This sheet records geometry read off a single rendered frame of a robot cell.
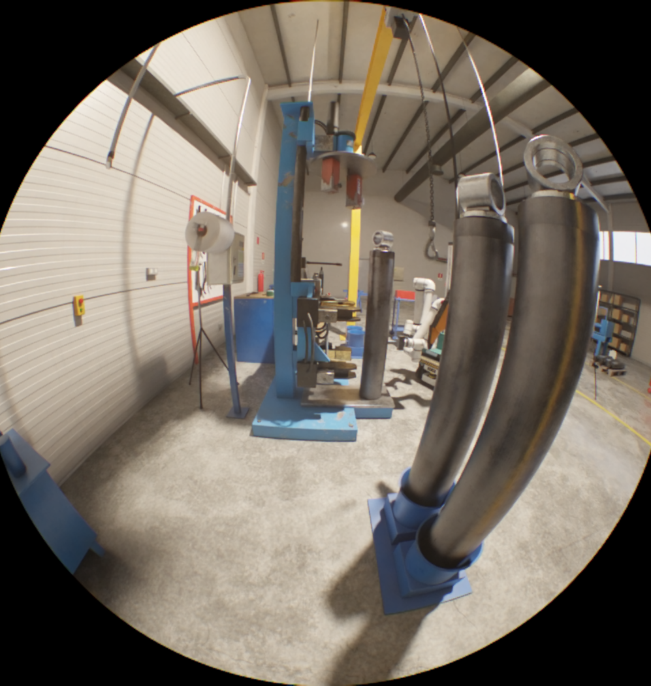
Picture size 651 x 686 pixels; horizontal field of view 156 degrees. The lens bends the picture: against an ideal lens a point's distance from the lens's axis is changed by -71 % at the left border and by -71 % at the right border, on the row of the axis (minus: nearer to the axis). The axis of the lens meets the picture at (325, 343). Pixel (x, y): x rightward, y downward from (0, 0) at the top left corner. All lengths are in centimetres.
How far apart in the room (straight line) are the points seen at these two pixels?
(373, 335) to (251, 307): 182
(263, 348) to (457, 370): 287
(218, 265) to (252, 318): 161
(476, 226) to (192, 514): 185
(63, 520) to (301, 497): 135
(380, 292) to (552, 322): 160
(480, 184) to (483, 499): 90
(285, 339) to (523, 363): 180
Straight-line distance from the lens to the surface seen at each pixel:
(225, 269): 179
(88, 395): 228
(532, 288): 55
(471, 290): 75
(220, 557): 141
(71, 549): 154
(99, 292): 231
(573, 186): 64
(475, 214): 81
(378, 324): 199
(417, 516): 123
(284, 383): 219
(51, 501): 138
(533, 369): 55
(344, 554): 136
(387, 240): 202
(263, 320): 325
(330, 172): 196
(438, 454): 96
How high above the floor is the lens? 125
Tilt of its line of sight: 17 degrees down
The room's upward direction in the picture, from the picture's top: 2 degrees clockwise
